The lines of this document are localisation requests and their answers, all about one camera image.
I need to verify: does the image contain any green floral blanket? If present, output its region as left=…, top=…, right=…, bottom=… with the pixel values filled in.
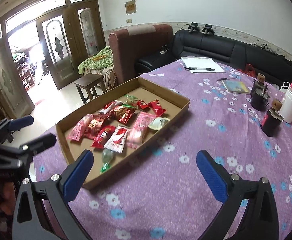
left=78, top=46, right=113, bottom=75

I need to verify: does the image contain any gold red snack packet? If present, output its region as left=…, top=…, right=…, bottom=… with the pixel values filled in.
left=84, top=114, right=109, bottom=140

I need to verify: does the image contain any black pen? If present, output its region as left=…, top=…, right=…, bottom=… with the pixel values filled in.
left=184, top=67, right=216, bottom=72

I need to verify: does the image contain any large pink snack bag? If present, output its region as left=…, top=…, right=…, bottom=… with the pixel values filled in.
left=126, top=112, right=156, bottom=149

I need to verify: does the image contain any white paper notepad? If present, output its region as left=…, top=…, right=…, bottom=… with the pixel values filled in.
left=181, top=56, right=226, bottom=73

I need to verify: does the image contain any white cylindrical canister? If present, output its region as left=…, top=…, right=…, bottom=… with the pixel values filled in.
left=279, top=87, right=292, bottom=123

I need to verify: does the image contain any dark red snack packet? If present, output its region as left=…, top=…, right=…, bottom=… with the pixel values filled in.
left=110, top=105, right=136, bottom=125

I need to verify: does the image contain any green candy wrapper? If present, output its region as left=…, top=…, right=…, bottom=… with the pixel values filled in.
left=100, top=148, right=115, bottom=173

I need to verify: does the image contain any wooden glass door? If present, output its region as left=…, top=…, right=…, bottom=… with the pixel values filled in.
left=0, top=0, right=106, bottom=118

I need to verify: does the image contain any shallow cardboard box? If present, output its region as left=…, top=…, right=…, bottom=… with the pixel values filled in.
left=56, top=77, right=190, bottom=190

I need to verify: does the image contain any pink candy packet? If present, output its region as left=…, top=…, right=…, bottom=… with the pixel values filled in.
left=68, top=114, right=93, bottom=141

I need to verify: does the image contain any maroon armchair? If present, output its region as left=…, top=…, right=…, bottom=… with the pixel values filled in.
left=108, top=24, right=173, bottom=84

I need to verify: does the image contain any red doll candy packet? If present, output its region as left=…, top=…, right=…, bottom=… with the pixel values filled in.
left=91, top=125, right=116, bottom=149

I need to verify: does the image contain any small wooden stool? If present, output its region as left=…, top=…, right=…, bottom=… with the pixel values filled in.
left=74, top=73, right=107, bottom=104

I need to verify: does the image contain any purple floral tablecloth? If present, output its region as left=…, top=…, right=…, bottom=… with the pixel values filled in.
left=32, top=56, right=292, bottom=240

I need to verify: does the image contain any black leather sofa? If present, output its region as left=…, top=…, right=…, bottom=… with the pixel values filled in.
left=134, top=30, right=292, bottom=86

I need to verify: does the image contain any green orange candy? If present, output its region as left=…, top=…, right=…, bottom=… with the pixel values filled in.
left=122, top=94, right=138, bottom=108

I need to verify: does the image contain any small colourful booklet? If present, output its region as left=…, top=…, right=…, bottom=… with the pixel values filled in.
left=222, top=80, right=250, bottom=94

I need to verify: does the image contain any white cream snack packet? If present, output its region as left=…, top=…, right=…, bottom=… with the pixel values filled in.
left=148, top=117, right=170, bottom=131

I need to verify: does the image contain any white red snack packet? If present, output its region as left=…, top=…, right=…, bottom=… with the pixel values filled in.
left=104, top=125, right=130, bottom=154

